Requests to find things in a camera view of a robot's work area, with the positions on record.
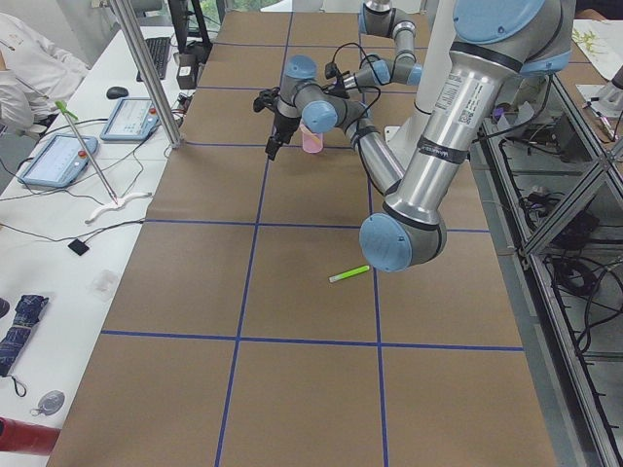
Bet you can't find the green marker pen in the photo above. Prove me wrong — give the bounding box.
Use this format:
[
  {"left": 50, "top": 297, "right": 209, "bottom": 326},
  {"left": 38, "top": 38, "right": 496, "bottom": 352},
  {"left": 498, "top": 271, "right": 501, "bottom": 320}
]
[{"left": 328, "top": 265, "right": 370, "bottom": 283}]

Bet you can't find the pink mesh pen holder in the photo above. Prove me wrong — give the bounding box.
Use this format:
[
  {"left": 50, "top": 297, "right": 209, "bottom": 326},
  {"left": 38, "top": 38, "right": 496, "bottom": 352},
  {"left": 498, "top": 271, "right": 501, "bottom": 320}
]
[{"left": 300, "top": 123, "right": 324, "bottom": 154}]

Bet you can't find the far teach pendant tablet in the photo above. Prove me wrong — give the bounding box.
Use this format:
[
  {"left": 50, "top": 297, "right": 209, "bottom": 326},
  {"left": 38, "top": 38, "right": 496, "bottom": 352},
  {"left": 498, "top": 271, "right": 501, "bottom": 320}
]
[{"left": 100, "top": 97, "right": 160, "bottom": 143}]

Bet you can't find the teach pendant tablet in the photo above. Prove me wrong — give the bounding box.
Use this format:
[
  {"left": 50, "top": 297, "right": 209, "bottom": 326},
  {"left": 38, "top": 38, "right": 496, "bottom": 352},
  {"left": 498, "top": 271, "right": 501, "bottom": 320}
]
[
  {"left": 18, "top": 134, "right": 89, "bottom": 188},
  {"left": 100, "top": 97, "right": 160, "bottom": 143}
]

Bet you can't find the black keyboard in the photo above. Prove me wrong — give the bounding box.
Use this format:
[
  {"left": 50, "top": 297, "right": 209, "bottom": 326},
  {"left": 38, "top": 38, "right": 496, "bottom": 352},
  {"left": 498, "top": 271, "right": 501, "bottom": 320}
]
[{"left": 145, "top": 37, "right": 170, "bottom": 80}]

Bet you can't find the black computer mouse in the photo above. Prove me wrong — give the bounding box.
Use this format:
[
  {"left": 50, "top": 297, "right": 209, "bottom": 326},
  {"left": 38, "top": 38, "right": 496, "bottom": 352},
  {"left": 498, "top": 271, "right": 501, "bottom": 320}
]
[{"left": 106, "top": 86, "right": 128, "bottom": 100}]

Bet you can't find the brown paper table mat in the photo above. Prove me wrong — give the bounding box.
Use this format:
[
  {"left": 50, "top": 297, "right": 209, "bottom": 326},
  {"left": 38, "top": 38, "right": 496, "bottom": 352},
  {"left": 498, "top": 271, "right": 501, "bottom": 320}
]
[{"left": 50, "top": 12, "right": 557, "bottom": 466}]

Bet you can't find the metal grabber stick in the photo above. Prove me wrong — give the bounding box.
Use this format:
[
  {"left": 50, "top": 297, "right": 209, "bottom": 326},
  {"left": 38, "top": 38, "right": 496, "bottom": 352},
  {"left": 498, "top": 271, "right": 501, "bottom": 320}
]
[{"left": 54, "top": 99, "right": 153, "bottom": 226}]

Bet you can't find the near teach pendant tablet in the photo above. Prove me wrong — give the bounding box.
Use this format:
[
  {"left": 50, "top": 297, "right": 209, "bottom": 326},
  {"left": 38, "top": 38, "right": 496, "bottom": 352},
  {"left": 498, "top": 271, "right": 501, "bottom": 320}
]
[{"left": 18, "top": 134, "right": 89, "bottom": 188}]

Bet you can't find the small black box device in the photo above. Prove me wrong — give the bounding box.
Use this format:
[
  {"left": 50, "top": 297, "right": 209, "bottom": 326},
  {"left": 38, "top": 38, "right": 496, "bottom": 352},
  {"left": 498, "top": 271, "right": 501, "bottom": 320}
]
[{"left": 67, "top": 238, "right": 90, "bottom": 256}]

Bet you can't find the seated person white hoodie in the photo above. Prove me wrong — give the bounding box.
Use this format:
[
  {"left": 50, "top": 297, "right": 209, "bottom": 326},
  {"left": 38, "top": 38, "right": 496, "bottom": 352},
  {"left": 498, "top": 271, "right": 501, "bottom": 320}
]
[{"left": 1, "top": 14, "right": 90, "bottom": 134}]

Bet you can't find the folded blue umbrella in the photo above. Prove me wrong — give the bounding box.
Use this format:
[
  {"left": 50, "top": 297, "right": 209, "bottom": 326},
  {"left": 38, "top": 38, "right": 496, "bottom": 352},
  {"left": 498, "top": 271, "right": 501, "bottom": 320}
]
[{"left": 1, "top": 295, "right": 49, "bottom": 377}]

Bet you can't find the red bottle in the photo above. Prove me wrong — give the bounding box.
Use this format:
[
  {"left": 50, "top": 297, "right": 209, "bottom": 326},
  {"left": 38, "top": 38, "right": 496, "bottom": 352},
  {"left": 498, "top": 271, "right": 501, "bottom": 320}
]
[{"left": 1, "top": 417, "right": 60, "bottom": 455}]

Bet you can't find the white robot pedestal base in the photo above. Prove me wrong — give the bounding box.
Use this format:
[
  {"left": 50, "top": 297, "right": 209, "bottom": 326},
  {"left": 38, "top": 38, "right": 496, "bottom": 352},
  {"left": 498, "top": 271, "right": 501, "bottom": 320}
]
[{"left": 388, "top": 0, "right": 456, "bottom": 169}]

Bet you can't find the aluminium frame post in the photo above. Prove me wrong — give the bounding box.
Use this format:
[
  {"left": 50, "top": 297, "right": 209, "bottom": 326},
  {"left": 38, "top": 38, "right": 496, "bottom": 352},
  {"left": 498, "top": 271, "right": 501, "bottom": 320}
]
[{"left": 109, "top": 0, "right": 182, "bottom": 149}]

